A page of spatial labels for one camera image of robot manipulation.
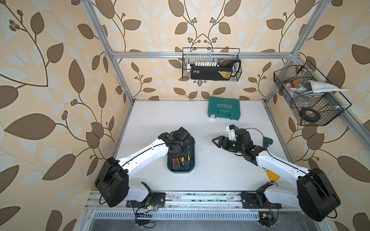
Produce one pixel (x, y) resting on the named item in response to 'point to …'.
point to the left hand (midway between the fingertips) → (186, 153)
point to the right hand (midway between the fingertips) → (215, 142)
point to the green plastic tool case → (223, 107)
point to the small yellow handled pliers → (182, 160)
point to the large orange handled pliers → (189, 157)
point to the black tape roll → (309, 115)
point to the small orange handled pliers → (173, 163)
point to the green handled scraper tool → (266, 141)
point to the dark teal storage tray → (190, 169)
